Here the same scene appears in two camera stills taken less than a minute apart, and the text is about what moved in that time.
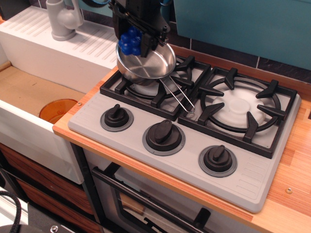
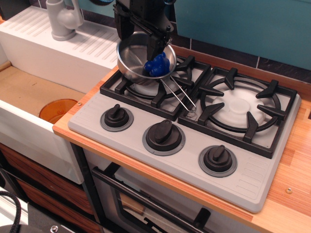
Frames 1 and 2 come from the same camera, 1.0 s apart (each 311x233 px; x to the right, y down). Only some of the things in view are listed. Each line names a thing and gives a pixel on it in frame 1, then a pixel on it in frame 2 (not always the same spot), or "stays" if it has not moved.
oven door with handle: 126,202 stays
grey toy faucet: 64,22 stays
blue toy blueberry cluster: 129,42 → 159,66
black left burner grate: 165,98 stays
